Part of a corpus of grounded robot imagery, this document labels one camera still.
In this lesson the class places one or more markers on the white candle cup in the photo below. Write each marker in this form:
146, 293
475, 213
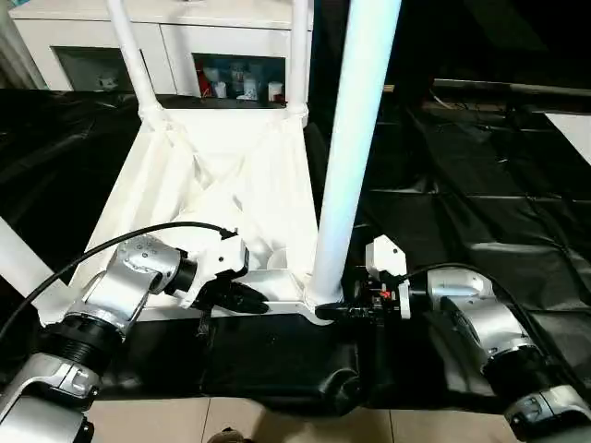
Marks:
274, 88

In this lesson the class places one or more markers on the black mat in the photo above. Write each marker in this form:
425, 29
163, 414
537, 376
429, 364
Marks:
461, 221

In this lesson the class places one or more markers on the white plastic table top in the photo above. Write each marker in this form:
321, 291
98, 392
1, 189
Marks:
208, 152

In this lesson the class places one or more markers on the white flat board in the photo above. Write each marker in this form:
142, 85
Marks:
572, 134

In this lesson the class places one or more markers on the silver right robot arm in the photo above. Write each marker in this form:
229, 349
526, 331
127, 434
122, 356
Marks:
485, 314

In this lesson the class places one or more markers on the small white cup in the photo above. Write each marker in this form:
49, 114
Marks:
220, 88

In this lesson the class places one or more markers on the white plastic table leg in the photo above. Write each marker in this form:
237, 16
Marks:
355, 115
131, 55
299, 51
20, 263

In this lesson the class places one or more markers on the white printed jar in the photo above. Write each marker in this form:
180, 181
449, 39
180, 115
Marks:
249, 87

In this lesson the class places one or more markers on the red bottle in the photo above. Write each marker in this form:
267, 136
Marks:
204, 83

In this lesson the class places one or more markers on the black metal rail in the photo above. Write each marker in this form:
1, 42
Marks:
531, 88

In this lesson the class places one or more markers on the small white figurine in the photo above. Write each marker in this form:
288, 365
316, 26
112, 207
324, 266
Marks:
106, 83

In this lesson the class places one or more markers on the white sideboard cabinet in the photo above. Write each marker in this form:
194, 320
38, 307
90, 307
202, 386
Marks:
184, 32

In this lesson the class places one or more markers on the olive brown shoe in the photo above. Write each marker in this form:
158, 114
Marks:
226, 436

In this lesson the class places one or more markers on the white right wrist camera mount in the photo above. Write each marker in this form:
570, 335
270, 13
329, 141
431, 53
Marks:
385, 254

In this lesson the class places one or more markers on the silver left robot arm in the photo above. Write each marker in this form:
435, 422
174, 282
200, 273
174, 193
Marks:
134, 277

